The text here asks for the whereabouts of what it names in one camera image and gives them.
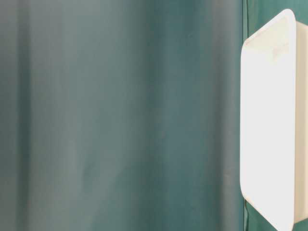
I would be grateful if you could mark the white plastic case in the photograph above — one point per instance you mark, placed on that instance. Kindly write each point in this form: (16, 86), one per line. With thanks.
(274, 121)

